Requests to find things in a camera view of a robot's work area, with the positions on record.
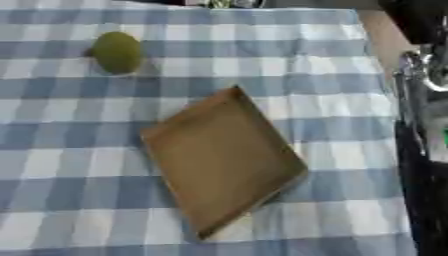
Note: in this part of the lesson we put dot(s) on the green round toy fruit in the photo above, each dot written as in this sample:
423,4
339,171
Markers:
117,51

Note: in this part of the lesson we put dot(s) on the tan cardboard box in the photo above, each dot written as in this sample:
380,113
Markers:
221,160

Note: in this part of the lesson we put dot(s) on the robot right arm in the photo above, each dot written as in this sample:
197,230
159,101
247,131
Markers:
423,133

